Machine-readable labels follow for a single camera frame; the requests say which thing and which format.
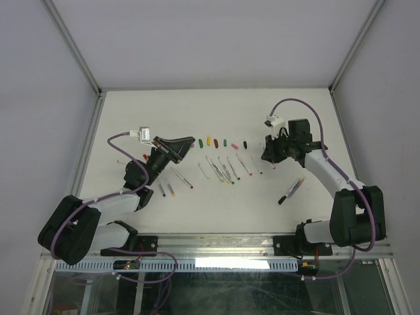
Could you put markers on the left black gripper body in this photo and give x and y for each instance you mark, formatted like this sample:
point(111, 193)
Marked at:
point(163, 149)

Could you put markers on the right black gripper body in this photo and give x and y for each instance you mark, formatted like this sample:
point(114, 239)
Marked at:
point(284, 144)

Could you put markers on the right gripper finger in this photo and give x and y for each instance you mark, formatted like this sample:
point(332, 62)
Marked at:
point(278, 155)
point(268, 152)

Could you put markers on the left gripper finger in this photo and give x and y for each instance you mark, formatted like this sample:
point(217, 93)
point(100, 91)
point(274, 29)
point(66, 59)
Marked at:
point(167, 142)
point(180, 148)

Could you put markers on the pink cap marker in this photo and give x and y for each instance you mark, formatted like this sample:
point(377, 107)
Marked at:
point(244, 165)

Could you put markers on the light green cap marker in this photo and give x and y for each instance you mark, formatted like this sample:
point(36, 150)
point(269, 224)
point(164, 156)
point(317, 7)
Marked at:
point(203, 171)

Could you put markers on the grey barrel marker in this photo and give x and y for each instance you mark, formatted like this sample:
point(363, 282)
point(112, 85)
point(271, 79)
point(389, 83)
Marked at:
point(295, 186)

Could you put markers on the blue cap marker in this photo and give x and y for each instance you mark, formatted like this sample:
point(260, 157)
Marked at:
point(161, 189)

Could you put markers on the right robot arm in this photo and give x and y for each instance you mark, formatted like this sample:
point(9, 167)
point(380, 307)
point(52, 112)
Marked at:
point(358, 212)

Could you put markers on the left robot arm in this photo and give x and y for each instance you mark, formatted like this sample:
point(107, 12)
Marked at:
point(77, 226)

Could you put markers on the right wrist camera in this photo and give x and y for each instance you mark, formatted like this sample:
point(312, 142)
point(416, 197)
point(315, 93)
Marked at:
point(276, 124)

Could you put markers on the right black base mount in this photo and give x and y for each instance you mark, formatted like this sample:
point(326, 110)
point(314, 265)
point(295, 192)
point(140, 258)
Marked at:
point(288, 244)

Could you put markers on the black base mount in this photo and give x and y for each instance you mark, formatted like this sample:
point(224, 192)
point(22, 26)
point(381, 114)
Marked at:
point(141, 244)
point(288, 244)

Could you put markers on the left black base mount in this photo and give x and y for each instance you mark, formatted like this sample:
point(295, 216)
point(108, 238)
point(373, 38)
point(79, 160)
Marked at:
point(141, 244)

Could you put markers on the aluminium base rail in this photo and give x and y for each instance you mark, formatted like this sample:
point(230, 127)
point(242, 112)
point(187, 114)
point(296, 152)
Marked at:
point(251, 245)

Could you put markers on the white slotted cable duct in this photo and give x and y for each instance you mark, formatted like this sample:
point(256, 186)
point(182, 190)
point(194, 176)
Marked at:
point(183, 265)

